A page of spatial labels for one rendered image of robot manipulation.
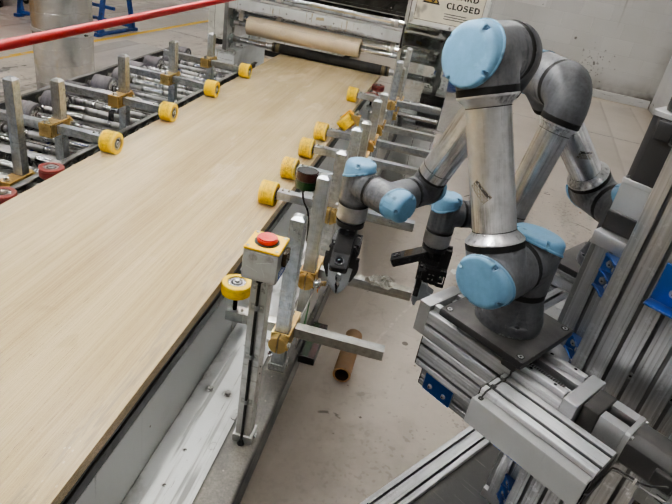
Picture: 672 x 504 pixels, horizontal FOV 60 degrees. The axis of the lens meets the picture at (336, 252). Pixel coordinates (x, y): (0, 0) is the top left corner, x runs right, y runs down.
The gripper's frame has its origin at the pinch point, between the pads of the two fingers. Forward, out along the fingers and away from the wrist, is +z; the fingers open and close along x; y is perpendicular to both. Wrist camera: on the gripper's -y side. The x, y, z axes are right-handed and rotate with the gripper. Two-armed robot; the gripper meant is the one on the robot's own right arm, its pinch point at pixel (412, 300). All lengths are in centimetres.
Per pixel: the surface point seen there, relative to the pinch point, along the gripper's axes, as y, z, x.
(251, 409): -30, 2, -57
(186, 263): -62, -7, -22
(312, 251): -31.0, -11.2, -5.7
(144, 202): -88, -7, 5
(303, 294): -31.6, 3.9, -5.8
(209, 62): -138, -13, 171
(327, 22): -90, -35, 250
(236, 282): -46, -8, -26
